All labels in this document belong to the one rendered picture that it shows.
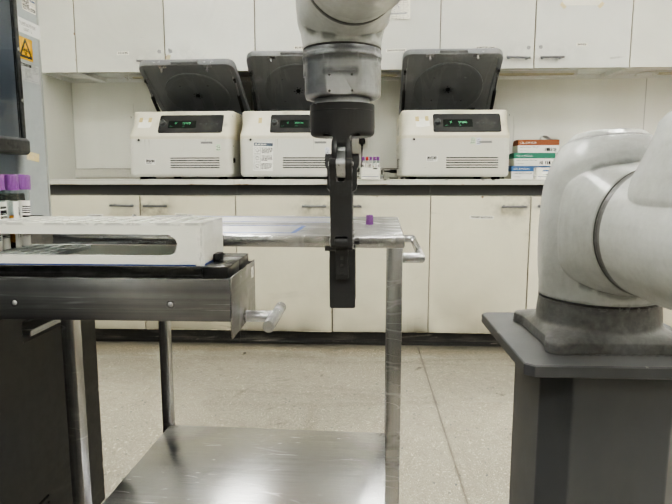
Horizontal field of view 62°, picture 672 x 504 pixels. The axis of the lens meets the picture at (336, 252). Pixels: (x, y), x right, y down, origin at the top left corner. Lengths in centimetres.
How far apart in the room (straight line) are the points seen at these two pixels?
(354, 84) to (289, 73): 267
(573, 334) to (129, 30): 317
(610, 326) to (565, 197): 17
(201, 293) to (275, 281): 241
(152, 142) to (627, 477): 276
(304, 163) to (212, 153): 48
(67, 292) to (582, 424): 63
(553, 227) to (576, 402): 22
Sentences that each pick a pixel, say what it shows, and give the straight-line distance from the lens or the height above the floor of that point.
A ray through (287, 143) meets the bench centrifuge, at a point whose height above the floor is 108.
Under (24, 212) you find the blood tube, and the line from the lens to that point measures 83.
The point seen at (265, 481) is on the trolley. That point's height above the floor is 28.
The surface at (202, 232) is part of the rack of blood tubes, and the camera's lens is 65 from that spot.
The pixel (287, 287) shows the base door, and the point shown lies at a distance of 304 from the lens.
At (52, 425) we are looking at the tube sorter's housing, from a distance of 138.
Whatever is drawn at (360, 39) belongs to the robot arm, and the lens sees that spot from 65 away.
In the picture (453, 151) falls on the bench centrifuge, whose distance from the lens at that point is 300.
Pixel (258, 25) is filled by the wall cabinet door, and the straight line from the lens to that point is 340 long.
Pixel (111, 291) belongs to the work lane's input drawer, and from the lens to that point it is 67.
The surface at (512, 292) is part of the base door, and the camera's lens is 312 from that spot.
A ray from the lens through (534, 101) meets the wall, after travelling 376.
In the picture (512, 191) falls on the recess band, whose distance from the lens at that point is 310.
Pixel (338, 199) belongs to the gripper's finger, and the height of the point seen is 89.
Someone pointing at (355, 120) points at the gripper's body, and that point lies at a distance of 64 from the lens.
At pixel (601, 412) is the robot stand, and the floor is 63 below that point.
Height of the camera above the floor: 92
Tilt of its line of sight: 8 degrees down
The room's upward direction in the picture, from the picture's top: straight up
